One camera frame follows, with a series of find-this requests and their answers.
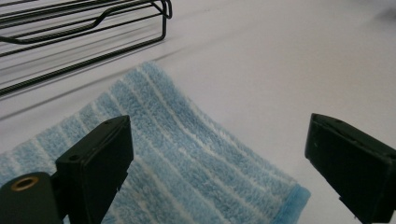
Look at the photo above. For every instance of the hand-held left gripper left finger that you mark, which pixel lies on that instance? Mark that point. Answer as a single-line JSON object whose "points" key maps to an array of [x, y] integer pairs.
{"points": [[93, 161]]}

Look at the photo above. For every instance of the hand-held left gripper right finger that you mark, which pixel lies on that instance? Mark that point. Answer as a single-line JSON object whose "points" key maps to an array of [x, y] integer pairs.
{"points": [[355, 161]]}

